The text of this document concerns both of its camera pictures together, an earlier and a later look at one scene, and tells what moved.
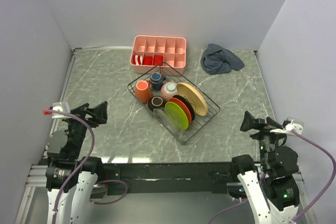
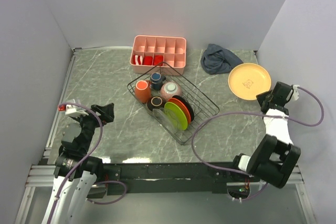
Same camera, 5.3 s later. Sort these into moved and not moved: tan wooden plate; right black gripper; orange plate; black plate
Moved: right black gripper; tan wooden plate
Not moved: black plate; orange plate
